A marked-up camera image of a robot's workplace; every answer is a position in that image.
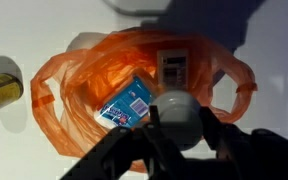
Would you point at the white barcode label packet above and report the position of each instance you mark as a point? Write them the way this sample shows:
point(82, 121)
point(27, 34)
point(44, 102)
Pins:
point(173, 68)

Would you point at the clear plastic cup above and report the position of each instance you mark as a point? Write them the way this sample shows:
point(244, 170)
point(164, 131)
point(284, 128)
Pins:
point(179, 106)

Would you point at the amber bottle with yellow cap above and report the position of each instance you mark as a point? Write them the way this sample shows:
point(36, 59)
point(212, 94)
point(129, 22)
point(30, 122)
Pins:
point(0, 91)

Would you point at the orange plastic bag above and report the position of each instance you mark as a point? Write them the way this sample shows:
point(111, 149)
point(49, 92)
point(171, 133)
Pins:
point(94, 70)

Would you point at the blue mint box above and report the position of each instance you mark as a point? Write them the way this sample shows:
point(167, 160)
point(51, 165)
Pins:
point(129, 103)

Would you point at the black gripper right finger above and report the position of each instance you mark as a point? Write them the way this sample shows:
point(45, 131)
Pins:
point(257, 156)

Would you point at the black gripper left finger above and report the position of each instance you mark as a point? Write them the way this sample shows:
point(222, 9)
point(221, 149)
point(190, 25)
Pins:
point(130, 153)

